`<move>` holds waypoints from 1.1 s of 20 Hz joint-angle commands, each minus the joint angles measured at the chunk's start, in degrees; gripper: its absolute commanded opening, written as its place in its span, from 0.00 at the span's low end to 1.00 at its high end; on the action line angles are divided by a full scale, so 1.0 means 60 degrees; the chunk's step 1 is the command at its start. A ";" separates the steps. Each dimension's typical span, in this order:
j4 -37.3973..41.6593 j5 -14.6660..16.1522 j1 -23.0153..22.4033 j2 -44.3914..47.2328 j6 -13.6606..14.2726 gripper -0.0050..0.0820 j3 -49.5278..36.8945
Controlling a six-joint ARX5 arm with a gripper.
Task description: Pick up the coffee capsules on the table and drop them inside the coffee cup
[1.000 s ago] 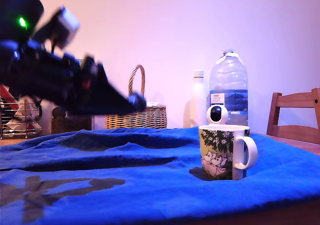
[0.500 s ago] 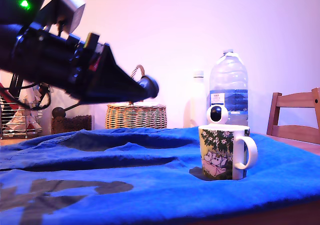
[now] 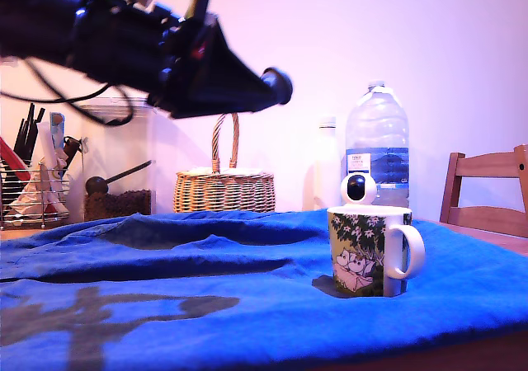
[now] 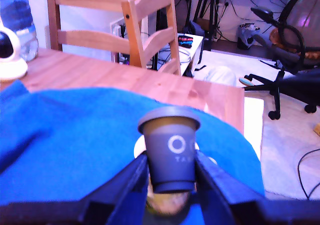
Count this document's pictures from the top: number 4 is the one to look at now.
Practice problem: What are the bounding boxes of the white illustrated mug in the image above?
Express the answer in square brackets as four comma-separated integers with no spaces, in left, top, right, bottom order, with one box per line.
[133,134,218,217]

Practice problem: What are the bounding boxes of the blue cloth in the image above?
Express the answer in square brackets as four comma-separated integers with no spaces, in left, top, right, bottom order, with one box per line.
[0,79,266,225]

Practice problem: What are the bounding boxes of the white side table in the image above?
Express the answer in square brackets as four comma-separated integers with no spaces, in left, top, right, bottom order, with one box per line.
[177,33,205,76]

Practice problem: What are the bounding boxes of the white patterned bag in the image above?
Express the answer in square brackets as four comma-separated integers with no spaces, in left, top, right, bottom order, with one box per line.
[236,22,261,50]

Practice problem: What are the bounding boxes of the wooden chair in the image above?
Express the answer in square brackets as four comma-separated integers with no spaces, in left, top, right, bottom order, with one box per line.
[121,0,182,76]
[46,0,131,58]

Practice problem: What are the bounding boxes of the black office chair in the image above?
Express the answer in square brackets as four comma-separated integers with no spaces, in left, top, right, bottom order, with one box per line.
[238,0,320,121]

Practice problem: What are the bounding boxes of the black bag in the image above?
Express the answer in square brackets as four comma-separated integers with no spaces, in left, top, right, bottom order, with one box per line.
[182,19,206,36]

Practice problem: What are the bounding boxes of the large clear water bottle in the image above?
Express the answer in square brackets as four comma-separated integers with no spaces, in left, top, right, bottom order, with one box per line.
[0,0,40,62]

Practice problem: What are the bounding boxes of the black floor cable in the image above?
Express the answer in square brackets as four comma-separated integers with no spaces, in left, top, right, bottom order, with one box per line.
[297,148,320,201]

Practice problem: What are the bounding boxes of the small white round camera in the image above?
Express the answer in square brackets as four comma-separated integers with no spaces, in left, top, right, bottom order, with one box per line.
[0,22,29,82]

